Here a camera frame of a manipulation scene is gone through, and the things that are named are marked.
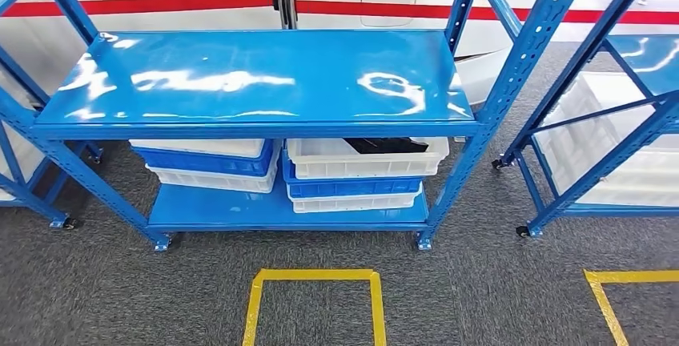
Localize black ribbed plastic part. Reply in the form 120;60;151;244
343;137;430;155

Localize yellow floor tape square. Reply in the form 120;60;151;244
241;268;389;346

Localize blue plastic crate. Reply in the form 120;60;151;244
281;147;424;199
131;139;277;178

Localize blue metal shelf rack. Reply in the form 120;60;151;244
0;0;598;253
0;62;105;231
490;0;679;239

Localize chrome barrier stanchion post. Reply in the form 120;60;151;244
270;0;299;30

